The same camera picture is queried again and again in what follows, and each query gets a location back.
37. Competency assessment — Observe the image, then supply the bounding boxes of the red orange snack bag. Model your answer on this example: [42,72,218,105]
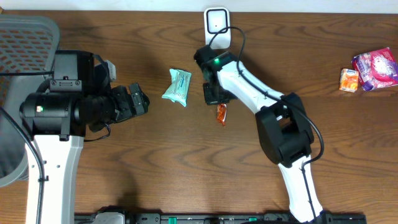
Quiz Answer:
[216,103,227,126]

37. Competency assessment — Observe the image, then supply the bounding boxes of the teal wipes packet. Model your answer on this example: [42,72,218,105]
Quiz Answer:
[162,68,192,107]

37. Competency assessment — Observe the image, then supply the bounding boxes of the small orange snack packet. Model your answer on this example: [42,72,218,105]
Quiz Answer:
[339,68,359,93]

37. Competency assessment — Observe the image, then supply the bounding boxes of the purple pink pad package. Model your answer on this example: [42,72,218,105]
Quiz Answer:
[351,47,397,91]

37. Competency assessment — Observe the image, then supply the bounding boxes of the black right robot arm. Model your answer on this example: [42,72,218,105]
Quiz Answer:
[193,45,323,223]

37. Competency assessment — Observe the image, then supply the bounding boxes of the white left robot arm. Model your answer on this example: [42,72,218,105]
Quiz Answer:
[20,50,150,223]

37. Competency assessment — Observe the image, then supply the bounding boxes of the white barcode scanner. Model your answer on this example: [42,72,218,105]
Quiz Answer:
[203,7,231,49]

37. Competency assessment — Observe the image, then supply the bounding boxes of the grey plastic basket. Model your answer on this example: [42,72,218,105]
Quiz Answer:
[1,15,60,187]

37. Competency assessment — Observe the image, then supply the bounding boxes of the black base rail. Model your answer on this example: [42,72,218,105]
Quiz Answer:
[74,205,368,224]

